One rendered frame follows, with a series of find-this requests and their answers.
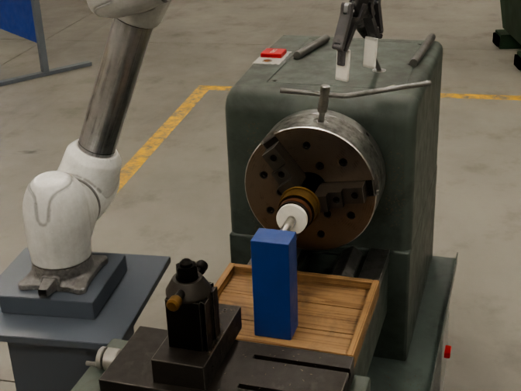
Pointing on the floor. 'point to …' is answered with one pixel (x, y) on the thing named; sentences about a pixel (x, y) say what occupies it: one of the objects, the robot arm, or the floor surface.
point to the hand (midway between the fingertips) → (356, 67)
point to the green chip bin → (511, 10)
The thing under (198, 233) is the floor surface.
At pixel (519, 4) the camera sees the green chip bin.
